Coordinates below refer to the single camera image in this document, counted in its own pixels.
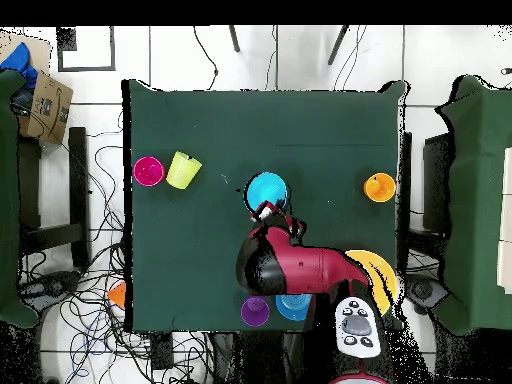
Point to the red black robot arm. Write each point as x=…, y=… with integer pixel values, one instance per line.
x=304, y=268

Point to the dark chair leg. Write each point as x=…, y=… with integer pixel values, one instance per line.
x=338, y=44
x=234, y=39

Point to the black stand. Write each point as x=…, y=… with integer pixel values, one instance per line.
x=78, y=196

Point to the dark green tablecloth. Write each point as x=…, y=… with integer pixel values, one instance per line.
x=192, y=240

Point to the purple cup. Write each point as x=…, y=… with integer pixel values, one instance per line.
x=255, y=312

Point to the blue bowl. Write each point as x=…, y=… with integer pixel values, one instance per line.
x=292, y=306

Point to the orange cup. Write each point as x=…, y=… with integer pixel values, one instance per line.
x=379, y=187

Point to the pink cup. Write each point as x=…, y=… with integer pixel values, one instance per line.
x=148, y=171

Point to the black floor frame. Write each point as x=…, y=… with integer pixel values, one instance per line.
x=66, y=40

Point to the black chair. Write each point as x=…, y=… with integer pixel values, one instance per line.
x=436, y=180

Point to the blue cloth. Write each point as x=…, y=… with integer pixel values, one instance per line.
x=18, y=62

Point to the white box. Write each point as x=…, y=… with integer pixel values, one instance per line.
x=506, y=220

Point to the yellow-green cup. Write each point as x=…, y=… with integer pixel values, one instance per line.
x=183, y=171

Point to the cyan bowl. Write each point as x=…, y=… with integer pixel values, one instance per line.
x=264, y=188

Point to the orange bowl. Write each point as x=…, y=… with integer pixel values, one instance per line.
x=118, y=294

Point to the printed cardboard box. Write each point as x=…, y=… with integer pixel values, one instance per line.
x=48, y=112

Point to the green cloth covered table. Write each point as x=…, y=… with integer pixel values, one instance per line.
x=8, y=200
x=480, y=200

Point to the grey floor device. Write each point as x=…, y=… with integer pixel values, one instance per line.
x=52, y=286
x=424, y=290

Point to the large yellow bowl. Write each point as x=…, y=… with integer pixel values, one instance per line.
x=384, y=276

